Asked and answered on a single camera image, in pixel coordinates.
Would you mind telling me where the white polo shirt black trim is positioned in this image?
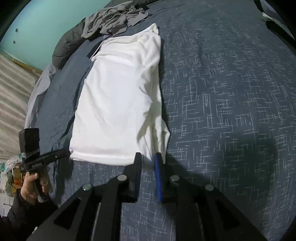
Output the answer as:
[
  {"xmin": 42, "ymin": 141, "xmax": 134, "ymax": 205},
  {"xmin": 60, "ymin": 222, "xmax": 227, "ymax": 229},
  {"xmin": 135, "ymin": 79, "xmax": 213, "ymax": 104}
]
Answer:
[{"xmin": 69, "ymin": 24, "xmax": 170, "ymax": 166}]

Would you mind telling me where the stack of folded clothes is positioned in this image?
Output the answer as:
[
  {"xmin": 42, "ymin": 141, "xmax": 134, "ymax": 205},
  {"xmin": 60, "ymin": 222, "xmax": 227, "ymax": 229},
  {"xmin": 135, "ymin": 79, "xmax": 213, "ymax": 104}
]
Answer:
[{"xmin": 254, "ymin": 0, "xmax": 295, "ymax": 40}]

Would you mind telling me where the person's left hand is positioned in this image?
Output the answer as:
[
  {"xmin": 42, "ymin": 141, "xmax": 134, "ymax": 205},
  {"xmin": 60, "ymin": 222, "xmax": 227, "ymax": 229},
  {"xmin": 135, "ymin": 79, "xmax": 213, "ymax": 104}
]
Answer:
[{"xmin": 20, "ymin": 172, "xmax": 52, "ymax": 205}]

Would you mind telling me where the clutter on floor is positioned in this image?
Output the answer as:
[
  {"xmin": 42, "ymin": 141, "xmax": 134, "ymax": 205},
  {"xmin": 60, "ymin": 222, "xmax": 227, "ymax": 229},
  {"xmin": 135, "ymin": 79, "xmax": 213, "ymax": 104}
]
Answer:
[{"xmin": 1, "ymin": 154, "xmax": 23, "ymax": 197}]

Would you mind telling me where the person's left dark sleeve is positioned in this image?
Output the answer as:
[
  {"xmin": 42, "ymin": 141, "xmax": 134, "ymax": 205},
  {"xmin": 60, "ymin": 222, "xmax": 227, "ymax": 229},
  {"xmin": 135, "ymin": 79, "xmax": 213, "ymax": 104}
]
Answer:
[{"xmin": 1, "ymin": 191, "xmax": 58, "ymax": 240}]

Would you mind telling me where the light grey blanket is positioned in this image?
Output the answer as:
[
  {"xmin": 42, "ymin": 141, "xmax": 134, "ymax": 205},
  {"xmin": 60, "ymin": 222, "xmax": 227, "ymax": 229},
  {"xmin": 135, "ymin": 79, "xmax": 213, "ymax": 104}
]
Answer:
[{"xmin": 25, "ymin": 63, "xmax": 57, "ymax": 128}]

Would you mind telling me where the striped beige curtain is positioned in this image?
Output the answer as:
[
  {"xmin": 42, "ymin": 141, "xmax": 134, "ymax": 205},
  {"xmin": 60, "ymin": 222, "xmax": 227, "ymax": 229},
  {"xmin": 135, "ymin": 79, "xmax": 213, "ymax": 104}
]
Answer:
[{"xmin": 0, "ymin": 53, "xmax": 37, "ymax": 163}]

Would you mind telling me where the dark grey rolled duvet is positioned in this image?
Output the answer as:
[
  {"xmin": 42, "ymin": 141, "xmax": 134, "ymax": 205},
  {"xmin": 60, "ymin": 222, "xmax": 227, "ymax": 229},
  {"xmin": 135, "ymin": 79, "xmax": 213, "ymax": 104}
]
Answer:
[{"xmin": 52, "ymin": 1, "xmax": 151, "ymax": 69}]

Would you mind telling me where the blue patterned bed sheet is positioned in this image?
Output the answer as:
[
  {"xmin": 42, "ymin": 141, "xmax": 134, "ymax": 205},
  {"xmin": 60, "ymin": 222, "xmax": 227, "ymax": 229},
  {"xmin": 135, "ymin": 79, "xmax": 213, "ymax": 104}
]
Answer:
[{"xmin": 36, "ymin": 1, "xmax": 295, "ymax": 240}]

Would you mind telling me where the grey crumpled garment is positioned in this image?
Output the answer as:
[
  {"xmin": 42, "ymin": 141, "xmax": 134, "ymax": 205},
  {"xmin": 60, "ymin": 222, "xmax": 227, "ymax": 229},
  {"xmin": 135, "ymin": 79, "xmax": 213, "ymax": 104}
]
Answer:
[{"xmin": 81, "ymin": 1, "xmax": 150, "ymax": 39}]

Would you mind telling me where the wooden frame by wall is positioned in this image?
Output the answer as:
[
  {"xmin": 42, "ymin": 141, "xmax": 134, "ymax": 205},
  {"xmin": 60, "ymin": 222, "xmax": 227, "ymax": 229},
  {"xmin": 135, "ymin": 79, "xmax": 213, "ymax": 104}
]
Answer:
[{"xmin": 12, "ymin": 58, "xmax": 43, "ymax": 76}]

